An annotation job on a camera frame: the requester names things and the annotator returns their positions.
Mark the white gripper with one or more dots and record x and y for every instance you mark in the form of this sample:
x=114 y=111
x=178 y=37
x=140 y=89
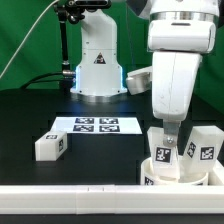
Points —
x=173 y=79

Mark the white L-shaped fence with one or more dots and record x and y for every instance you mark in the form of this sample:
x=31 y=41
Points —
x=112 y=199

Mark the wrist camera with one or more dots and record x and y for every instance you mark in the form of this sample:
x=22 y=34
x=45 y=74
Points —
x=139 y=81

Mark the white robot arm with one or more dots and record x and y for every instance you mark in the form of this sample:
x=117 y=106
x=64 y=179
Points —
x=180 y=33

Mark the white marker sheet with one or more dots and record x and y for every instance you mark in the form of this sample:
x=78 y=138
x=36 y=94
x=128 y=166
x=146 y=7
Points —
x=97 y=125

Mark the black camera stand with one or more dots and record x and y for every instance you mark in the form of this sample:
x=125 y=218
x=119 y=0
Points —
x=66 y=10

